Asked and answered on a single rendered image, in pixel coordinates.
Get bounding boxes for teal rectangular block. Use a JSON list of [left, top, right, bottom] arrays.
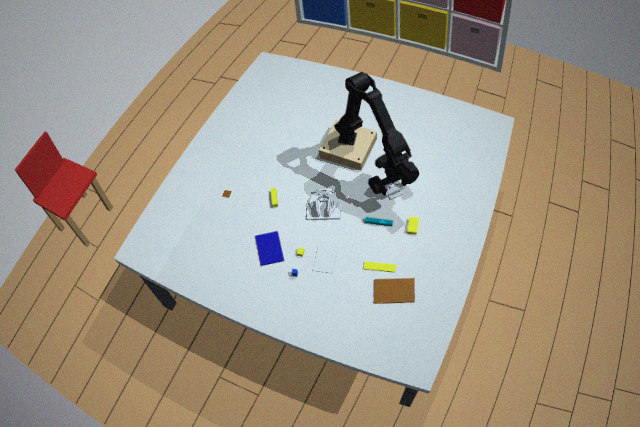
[[365, 217, 394, 226]]

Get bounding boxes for blue flat rectangular plate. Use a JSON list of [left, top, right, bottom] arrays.
[[255, 231, 285, 266]]

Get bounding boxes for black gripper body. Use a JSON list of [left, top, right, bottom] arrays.
[[368, 162, 402, 194]]

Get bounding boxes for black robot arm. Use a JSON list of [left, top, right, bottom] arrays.
[[334, 71, 420, 184]]

